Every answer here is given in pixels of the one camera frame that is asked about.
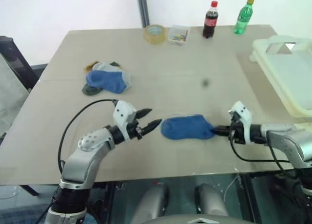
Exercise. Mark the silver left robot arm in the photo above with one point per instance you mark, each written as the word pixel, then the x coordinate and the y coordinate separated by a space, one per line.
pixel 83 158

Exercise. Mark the green bottle with yellow cap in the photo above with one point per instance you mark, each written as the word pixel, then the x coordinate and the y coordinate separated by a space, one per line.
pixel 242 19

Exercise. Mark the clear packing tape roll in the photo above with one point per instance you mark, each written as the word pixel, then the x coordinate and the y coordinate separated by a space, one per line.
pixel 148 36

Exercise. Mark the light grey sock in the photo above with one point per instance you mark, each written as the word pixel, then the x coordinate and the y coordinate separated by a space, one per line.
pixel 104 67

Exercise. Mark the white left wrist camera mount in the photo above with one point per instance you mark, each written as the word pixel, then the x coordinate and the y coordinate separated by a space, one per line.
pixel 122 113

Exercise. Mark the plain blue sock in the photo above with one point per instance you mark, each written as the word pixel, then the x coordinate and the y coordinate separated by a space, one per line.
pixel 187 127

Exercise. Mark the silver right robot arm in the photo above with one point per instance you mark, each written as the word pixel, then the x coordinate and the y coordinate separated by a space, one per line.
pixel 287 141

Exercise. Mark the brown orange sock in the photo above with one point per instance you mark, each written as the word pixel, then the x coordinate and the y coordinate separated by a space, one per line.
pixel 89 66

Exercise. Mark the white plastic basket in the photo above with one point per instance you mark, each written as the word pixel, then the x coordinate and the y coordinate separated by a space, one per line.
pixel 292 70

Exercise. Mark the dark green sock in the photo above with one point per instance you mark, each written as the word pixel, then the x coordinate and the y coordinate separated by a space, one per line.
pixel 115 64
pixel 89 90

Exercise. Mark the black table frame leg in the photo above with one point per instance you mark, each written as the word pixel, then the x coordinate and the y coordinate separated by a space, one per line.
pixel 248 202

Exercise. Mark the cola bottle with red cap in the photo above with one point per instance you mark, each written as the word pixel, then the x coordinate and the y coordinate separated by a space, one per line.
pixel 210 22

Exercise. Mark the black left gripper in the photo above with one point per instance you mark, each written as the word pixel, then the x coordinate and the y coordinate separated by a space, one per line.
pixel 136 132

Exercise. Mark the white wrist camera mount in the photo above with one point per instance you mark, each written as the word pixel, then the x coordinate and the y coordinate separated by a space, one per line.
pixel 241 110
pixel 122 113

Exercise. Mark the grey rounded shape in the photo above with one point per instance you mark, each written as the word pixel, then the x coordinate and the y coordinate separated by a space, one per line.
pixel 210 199
pixel 152 199

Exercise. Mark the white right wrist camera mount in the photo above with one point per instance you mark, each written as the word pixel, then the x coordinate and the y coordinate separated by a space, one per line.
pixel 241 110

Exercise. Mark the blue sock with grey trim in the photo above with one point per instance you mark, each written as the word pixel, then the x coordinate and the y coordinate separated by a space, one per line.
pixel 104 80

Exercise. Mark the clear box of coloured bits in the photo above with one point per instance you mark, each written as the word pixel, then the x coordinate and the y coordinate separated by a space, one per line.
pixel 178 35

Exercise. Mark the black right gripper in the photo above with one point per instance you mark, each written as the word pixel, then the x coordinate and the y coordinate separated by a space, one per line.
pixel 236 132

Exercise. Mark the grey aluminium profile post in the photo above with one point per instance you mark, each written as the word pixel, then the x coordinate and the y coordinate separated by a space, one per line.
pixel 143 9

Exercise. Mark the grey robot torso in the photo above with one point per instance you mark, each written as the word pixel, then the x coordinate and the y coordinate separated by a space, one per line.
pixel 195 220

